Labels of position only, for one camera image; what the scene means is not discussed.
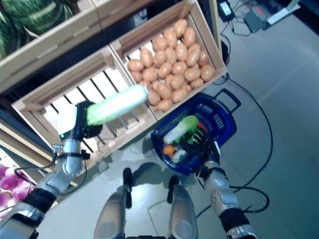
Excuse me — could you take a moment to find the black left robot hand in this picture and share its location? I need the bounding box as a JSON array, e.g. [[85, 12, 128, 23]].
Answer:
[[58, 100, 103, 142]]

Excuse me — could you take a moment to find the large green bell pepper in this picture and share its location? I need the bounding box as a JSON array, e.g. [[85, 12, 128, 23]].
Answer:
[[184, 131, 204, 145]]

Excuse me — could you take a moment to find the wooden pumpkin crate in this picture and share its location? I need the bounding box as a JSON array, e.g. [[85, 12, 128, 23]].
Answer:
[[0, 0, 103, 94]]

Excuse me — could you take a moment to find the silver right robot leg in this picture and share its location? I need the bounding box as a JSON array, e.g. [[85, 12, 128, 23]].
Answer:
[[166, 175, 198, 239]]

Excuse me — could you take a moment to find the silver left robot leg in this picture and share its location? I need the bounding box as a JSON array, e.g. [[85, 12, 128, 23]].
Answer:
[[93, 167, 133, 239]]

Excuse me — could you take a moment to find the wooden cabbage crate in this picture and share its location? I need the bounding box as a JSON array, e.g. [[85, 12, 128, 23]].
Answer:
[[11, 46, 160, 172]]

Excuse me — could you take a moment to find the green striped pumpkin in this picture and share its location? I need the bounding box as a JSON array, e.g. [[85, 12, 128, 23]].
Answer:
[[2, 0, 75, 27], [0, 9, 28, 60]]

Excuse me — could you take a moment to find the white black power adapter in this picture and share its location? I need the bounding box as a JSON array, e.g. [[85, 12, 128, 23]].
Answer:
[[219, 0, 235, 22]]

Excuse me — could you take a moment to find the silver robot leg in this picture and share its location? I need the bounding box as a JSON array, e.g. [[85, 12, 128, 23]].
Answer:
[[93, 167, 133, 239], [166, 175, 198, 239]]

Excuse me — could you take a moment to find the wooden potato crate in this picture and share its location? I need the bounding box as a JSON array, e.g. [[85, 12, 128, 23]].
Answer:
[[109, 0, 229, 122]]

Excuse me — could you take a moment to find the blue plastic shopping basket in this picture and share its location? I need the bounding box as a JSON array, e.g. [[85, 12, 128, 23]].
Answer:
[[151, 89, 242, 176]]

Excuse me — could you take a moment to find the wooden display shelf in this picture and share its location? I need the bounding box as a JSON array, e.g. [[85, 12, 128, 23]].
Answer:
[[0, 0, 224, 190]]

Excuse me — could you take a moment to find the grey floor box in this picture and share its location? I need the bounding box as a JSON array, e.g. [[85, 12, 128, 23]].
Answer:
[[243, 6, 270, 33]]

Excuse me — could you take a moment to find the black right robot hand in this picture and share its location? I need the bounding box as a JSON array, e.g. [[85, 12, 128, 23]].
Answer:
[[179, 136, 221, 162]]

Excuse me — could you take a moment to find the black floor cable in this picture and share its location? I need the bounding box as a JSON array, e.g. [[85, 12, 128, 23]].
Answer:
[[220, 73, 274, 190]]

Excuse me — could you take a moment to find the purple onion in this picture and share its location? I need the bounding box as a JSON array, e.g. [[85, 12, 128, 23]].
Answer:
[[13, 185, 34, 202], [0, 193, 13, 211], [6, 174, 25, 190], [0, 165, 12, 181]]

